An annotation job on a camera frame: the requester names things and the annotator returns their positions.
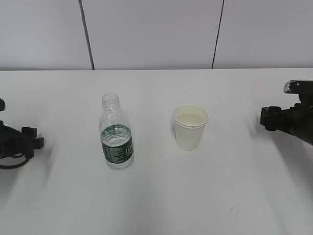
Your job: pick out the white paper cup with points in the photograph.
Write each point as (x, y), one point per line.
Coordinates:
(189, 123)

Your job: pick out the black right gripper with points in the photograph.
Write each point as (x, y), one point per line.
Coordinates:
(298, 121)

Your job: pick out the clear green-label water bottle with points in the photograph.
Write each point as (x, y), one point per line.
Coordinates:
(115, 133)

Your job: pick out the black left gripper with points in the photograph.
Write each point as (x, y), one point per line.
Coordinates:
(15, 144)

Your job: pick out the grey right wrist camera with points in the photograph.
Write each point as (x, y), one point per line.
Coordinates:
(303, 88)

